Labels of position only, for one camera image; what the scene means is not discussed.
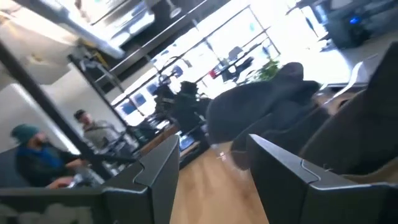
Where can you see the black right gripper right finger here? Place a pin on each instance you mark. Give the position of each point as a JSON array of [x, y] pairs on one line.
[[286, 193]]

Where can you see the blue-grey folded cap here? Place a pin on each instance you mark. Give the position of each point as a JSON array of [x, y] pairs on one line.
[[248, 109]]

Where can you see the black metal frame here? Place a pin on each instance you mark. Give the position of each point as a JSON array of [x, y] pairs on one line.
[[46, 105]]

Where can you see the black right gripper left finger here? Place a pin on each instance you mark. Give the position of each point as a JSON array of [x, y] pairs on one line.
[[149, 186]]

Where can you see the small green potted plant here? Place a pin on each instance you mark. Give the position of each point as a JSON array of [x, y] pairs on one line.
[[269, 71]]

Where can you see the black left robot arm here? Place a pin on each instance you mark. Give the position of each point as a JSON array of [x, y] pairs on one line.
[[186, 105]]

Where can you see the person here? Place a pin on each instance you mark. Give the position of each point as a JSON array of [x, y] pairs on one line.
[[37, 161], [99, 133]]

